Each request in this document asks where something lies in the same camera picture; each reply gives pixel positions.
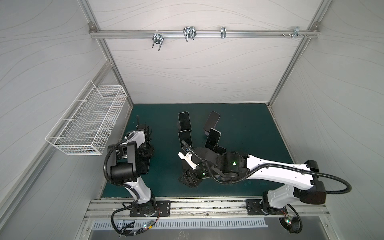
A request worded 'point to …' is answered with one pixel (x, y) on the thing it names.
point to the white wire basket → (91, 123)
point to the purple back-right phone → (212, 120)
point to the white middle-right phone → (213, 139)
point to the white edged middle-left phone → (185, 135)
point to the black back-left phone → (184, 121)
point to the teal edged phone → (142, 165)
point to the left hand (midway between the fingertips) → (146, 152)
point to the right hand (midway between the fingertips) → (184, 172)
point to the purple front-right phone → (219, 149)
